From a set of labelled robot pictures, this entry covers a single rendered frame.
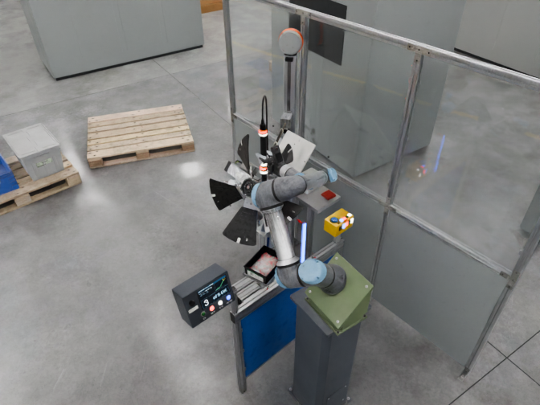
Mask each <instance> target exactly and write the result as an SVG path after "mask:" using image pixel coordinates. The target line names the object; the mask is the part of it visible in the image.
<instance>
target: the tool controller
mask: <svg viewBox="0 0 540 405"><path fill-rule="evenodd" d="M172 293H173V295H174V299H175V301H176V304H177V306H178V310H179V312H180V314H181V317H182V319H183V320H184V321H185V322H186V323H187V324H188V325H189V326H190V327H191V328H194V327H196V326H197V325H199V324H201V323H202V322H204V321H205V320H206V319H207V318H209V317H211V316H212V315H214V314H215V313H217V312H218V311H219V310H221V309H223V308H224V307H226V306H227V305H229V304H230V303H231V302H233V301H235V296H234V293H233V290H232V286H231V282H230V278H229V275H228V272H227V270H226V269H224V268H222V267H221V266H219V265H218V264H217V263H214V264H212V265H211V266H210V267H208V268H206V269H204V270H202V271H201V272H199V273H198V274H196V275H194V276H192V277H191V278H190V279H188V280H186V281H184V282H182V283H181V284H179V285H178V286H176V287H174V288H172ZM227 295H230V296H231V298H230V299H229V300H227V299H226V296H227ZM208 296H210V299H211V303H212V304H211V305H209V306H207V307H206V308H205V309H203V306H202V303H201V301H202V300H203V299H205V298H207V297H208ZM220 300H222V301H223V303H222V304H221V305H218V302H219V301H220ZM212 305H213V306H214V307H215V308H214V310H212V311H210V307H211V306H212ZM203 311H205V312H206V315H205V316H204V317H202V316H201V312H203Z"/></svg>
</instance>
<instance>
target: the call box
mask: <svg viewBox="0 0 540 405"><path fill-rule="evenodd" d="M348 214H350V213H349V212H348V211H345V210H344V209H340V210H339V211H336V212H335V213H333V214H332V215H331V216H329V217H327V218H326V219H325V224H324V230H325V231H327V232H328V233H330V234H331V235H332V236H334V237H337V236H338V235H340V234H341V233H342V232H344V231H346V230H347V229H349V228H350V227H352V225H353V223H351V224H349V225H348V226H346V227H345V228H342V229H341V230H340V231H339V227H340V226H342V225H343V224H344V223H346V222H348V221H349V220H351V219H353V218H354V216H353V215H351V216H349V218H346V219H345V220H343V221H340V219H342V218H343V217H345V216H346V215H348ZM333 217H335V218H337V221H339V222H340V224H337V223H333V222H332V221H331V219H332V218H333Z"/></svg>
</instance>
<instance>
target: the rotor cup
mask: <svg viewBox="0 0 540 405"><path fill-rule="evenodd" d="M259 180H260V179H259ZM259 180H256V179H254V178H246V179H245V180H244V181H243V182H242V184H241V193H242V194H243V195H244V196H246V197H249V198H252V188H253V187H254V185H256V184H258V182H257V181H259ZM247 186H250V188H249V189H248V188H247Z"/></svg>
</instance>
